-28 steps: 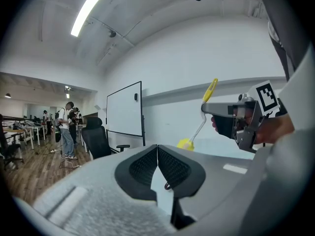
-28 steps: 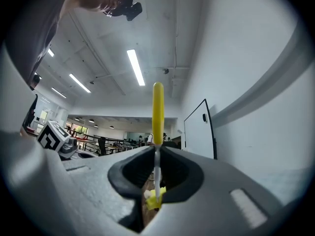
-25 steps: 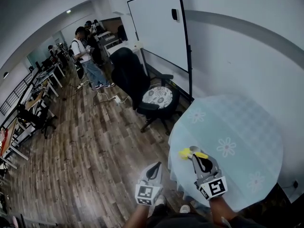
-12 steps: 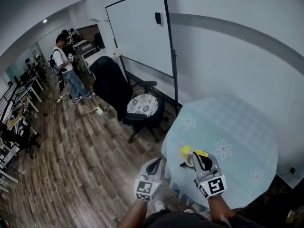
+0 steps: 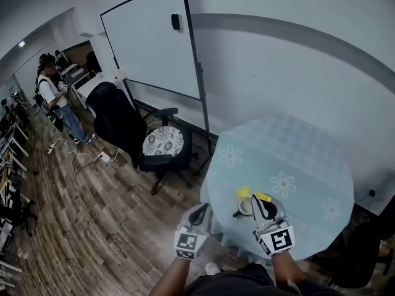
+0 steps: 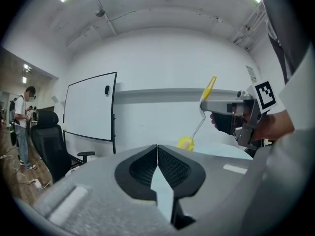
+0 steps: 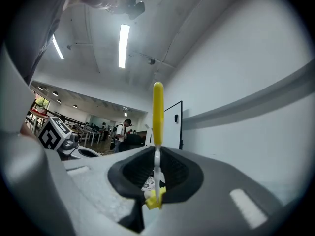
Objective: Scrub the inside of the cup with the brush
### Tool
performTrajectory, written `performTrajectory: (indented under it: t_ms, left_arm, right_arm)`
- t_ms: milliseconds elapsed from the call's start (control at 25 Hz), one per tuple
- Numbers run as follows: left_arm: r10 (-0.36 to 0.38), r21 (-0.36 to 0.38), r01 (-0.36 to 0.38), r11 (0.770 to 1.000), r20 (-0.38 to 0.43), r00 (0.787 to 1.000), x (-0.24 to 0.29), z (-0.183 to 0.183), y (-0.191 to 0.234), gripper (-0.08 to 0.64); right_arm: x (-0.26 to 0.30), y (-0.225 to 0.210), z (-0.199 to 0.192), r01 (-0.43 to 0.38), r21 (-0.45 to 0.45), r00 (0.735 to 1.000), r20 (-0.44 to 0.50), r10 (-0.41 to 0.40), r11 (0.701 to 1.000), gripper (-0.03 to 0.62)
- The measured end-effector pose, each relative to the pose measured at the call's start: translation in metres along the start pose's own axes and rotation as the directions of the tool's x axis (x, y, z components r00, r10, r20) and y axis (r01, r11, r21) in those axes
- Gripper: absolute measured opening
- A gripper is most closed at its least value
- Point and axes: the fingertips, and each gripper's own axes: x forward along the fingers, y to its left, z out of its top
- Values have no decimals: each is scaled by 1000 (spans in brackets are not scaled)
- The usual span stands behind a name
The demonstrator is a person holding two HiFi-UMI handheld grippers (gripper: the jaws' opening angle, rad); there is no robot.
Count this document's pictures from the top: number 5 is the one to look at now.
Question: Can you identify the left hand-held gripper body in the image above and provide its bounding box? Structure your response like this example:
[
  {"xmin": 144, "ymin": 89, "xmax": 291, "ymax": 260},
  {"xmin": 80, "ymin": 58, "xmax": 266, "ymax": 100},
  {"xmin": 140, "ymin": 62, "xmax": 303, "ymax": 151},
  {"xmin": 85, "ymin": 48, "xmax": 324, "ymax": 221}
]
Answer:
[{"xmin": 172, "ymin": 220, "xmax": 209, "ymax": 260}]

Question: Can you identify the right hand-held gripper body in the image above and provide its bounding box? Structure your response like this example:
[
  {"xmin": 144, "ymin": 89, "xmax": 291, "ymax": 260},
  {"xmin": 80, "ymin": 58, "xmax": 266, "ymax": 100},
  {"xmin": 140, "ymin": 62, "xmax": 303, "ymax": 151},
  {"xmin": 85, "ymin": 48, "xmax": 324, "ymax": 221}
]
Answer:
[{"xmin": 254, "ymin": 217, "xmax": 296, "ymax": 257}]

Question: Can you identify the white ceramic cup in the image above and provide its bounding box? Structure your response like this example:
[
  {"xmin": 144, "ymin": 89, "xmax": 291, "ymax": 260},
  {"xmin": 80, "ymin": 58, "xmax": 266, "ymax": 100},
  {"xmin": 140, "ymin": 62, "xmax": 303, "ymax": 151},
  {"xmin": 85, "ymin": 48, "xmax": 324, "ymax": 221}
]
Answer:
[{"xmin": 232, "ymin": 200, "xmax": 257, "ymax": 218}]

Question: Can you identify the yellow brush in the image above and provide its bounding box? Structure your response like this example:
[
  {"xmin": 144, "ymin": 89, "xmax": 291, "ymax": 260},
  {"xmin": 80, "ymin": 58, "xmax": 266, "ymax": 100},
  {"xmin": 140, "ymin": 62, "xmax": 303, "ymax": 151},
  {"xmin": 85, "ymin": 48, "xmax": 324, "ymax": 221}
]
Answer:
[{"xmin": 235, "ymin": 186, "xmax": 272, "ymax": 203}]

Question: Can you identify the person's left forearm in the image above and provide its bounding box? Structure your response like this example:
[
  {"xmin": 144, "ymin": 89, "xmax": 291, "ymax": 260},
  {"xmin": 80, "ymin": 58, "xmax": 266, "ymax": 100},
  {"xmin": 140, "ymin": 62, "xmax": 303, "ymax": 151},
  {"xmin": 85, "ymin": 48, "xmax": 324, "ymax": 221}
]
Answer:
[{"xmin": 149, "ymin": 255, "xmax": 194, "ymax": 296}]

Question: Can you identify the person's right forearm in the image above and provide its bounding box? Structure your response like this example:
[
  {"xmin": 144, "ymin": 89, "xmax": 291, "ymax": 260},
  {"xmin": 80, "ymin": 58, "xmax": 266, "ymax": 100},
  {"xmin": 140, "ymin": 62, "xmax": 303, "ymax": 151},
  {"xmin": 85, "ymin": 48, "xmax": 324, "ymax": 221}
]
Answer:
[{"xmin": 270, "ymin": 250, "xmax": 307, "ymax": 289}]

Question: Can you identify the person's white shoe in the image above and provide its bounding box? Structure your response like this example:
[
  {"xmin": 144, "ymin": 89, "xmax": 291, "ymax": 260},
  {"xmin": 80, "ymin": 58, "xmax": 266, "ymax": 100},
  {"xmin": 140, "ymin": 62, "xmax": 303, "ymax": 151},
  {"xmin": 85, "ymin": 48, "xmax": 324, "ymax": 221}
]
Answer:
[{"xmin": 204, "ymin": 261, "xmax": 221, "ymax": 276}]

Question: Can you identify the person's dark shirt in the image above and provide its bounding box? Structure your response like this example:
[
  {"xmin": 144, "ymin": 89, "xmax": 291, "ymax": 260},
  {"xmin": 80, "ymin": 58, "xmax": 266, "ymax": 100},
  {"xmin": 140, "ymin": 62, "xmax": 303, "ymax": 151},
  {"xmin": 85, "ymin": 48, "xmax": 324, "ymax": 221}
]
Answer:
[{"xmin": 181, "ymin": 263, "xmax": 343, "ymax": 296}]

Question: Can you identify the round table with floral cloth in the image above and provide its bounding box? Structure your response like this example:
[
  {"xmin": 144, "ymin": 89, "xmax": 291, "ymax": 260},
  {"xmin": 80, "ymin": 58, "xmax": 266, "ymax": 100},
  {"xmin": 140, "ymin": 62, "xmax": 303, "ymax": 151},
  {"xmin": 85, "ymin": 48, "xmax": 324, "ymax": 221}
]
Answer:
[{"xmin": 199, "ymin": 115, "xmax": 355, "ymax": 261}]

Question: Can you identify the floral seat cushion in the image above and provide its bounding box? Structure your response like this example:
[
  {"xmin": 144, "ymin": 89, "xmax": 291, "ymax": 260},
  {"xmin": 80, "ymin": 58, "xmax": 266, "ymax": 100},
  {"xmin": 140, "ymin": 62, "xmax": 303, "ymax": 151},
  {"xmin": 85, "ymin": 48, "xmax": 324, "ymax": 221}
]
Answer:
[{"xmin": 141, "ymin": 125, "xmax": 185, "ymax": 158}]

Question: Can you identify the black office chair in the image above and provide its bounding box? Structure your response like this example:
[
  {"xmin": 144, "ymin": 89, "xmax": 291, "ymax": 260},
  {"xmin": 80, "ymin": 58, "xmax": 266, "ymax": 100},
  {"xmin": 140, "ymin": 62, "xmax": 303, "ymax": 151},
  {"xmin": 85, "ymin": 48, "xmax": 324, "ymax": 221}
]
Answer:
[
  {"xmin": 335, "ymin": 210, "xmax": 395, "ymax": 289},
  {"xmin": 12, "ymin": 195, "xmax": 40, "ymax": 237},
  {"xmin": 85, "ymin": 81, "xmax": 198, "ymax": 196}
]

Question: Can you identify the white desk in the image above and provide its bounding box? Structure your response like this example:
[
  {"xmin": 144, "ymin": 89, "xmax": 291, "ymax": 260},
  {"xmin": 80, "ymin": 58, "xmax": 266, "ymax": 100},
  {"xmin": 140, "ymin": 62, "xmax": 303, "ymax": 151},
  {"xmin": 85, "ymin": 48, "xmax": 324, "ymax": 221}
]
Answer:
[
  {"xmin": 71, "ymin": 72, "xmax": 128, "ymax": 110},
  {"xmin": 0, "ymin": 120, "xmax": 30, "ymax": 169}
]

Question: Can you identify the black-framed whiteboard on stand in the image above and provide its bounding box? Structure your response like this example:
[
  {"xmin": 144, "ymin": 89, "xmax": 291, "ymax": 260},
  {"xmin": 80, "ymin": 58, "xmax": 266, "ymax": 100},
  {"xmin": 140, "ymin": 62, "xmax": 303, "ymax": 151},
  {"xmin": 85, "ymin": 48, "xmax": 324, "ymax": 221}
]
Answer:
[{"xmin": 100, "ymin": 0, "xmax": 217, "ymax": 178}]

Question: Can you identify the white floor cable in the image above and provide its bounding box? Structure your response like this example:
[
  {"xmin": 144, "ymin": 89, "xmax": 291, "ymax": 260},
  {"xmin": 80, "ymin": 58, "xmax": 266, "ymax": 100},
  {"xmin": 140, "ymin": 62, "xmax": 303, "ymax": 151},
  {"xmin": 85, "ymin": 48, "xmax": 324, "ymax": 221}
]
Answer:
[{"xmin": 49, "ymin": 138, "xmax": 104, "ymax": 162}]

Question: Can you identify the grey wall rail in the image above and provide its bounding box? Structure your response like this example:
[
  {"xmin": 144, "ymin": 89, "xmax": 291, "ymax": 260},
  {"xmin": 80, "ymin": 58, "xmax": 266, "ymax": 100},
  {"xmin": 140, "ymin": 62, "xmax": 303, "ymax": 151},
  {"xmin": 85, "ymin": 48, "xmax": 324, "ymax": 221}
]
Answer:
[{"xmin": 191, "ymin": 12, "xmax": 395, "ymax": 83}]

